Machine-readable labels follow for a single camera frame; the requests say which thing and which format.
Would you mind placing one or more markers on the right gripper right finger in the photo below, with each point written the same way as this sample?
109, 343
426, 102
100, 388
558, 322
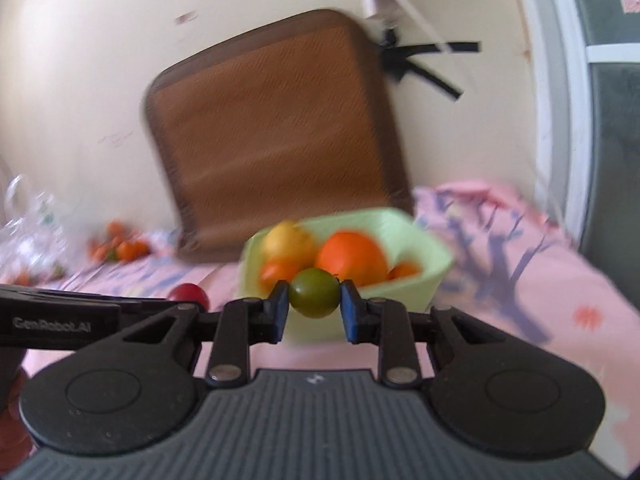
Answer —
385, 324

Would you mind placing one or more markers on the background tangerine on bed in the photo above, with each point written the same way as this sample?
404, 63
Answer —
132, 250

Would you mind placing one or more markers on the orange carrots pile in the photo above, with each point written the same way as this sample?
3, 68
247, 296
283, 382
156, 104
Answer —
104, 247

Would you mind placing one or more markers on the yellow lemon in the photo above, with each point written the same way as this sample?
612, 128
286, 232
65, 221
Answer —
290, 241

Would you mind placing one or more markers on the large orange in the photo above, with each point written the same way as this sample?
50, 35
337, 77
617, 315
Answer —
355, 256

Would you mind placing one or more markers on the small green lime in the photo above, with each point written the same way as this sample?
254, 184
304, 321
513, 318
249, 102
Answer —
314, 293

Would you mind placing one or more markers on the brown woven seat cushion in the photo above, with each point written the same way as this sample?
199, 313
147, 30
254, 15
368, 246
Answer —
288, 121

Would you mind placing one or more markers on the pink tree print bedsheet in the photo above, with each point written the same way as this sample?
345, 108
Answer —
529, 358

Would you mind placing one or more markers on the white framed glass door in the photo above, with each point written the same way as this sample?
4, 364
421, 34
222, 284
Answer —
585, 56

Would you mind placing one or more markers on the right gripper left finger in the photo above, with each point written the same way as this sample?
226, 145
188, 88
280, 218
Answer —
241, 324

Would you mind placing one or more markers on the small tangerine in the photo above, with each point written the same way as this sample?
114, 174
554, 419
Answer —
404, 269
275, 270

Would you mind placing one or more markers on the red cherry tomato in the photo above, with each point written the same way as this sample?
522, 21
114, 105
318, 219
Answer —
189, 292

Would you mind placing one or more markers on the clear plastic bag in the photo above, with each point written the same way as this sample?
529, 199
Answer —
34, 248

